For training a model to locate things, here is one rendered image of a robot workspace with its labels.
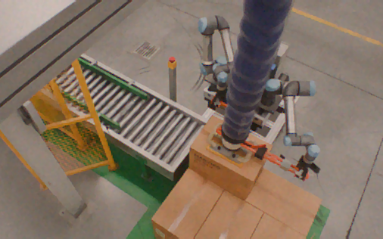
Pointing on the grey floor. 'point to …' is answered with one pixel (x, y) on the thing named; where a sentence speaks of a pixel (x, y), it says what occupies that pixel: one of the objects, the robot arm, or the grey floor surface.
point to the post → (172, 80)
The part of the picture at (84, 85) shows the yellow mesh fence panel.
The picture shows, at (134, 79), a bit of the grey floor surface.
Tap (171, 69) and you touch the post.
